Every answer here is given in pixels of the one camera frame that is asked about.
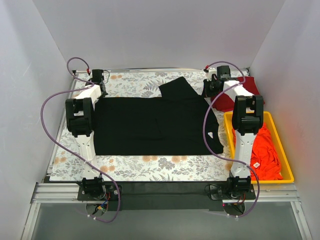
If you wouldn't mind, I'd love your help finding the black t-shirt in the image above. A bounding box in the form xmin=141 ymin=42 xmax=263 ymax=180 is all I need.
xmin=94 ymin=77 xmax=224 ymax=156

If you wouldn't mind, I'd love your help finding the floral table mat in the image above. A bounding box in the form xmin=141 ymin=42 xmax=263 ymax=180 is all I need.
xmin=47 ymin=70 xmax=233 ymax=182

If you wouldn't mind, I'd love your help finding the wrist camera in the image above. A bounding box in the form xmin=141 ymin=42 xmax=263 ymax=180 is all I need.
xmin=203 ymin=65 xmax=231 ymax=81
xmin=88 ymin=69 xmax=110 ymax=84

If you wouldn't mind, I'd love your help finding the yellow plastic bin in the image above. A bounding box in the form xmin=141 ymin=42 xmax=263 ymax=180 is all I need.
xmin=223 ymin=111 xmax=295 ymax=185

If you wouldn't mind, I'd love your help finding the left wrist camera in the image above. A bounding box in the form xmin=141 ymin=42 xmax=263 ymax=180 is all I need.
xmin=88 ymin=69 xmax=110 ymax=84

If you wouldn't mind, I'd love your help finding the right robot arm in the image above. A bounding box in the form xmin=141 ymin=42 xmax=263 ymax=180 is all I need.
xmin=202 ymin=79 xmax=264 ymax=199

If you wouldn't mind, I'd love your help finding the orange t-shirt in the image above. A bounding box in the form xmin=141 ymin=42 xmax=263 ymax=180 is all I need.
xmin=250 ymin=123 xmax=283 ymax=181

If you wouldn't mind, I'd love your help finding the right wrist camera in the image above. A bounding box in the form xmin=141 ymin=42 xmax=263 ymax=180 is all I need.
xmin=203 ymin=65 xmax=231 ymax=81

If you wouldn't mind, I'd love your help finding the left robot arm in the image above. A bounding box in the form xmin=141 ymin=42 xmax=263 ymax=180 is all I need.
xmin=65 ymin=74 xmax=107 ymax=200

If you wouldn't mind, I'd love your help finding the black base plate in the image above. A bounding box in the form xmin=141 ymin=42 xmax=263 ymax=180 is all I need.
xmin=77 ymin=181 xmax=256 ymax=212

